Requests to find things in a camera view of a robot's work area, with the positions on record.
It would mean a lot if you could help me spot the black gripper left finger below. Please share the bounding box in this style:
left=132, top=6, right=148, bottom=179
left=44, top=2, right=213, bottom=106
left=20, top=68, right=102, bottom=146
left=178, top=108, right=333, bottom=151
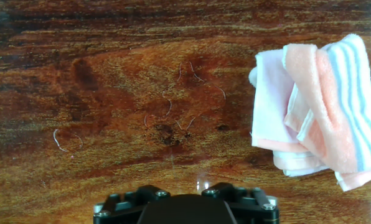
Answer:
left=93, top=185, right=171, bottom=224

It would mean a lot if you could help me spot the glossy wood grain sheet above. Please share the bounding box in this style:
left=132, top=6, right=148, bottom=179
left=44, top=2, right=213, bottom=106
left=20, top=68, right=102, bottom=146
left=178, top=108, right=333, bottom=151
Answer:
left=0, top=0, right=371, bottom=224

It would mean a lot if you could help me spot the thin white thread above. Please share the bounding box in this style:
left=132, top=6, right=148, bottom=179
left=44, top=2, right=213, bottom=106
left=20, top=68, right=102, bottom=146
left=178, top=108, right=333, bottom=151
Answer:
left=175, top=116, right=196, bottom=131
left=188, top=61, right=227, bottom=101
left=52, top=128, right=84, bottom=153
left=143, top=61, right=183, bottom=128

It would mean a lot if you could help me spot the pink white striped towel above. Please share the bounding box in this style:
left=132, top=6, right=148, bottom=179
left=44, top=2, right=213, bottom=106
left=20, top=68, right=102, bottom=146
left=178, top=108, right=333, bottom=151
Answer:
left=248, top=33, right=371, bottom=192

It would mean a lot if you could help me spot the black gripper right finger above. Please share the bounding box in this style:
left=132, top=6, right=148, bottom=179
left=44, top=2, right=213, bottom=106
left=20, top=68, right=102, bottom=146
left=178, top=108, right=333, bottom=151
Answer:
left=201, top=182, right=279, bottom=224

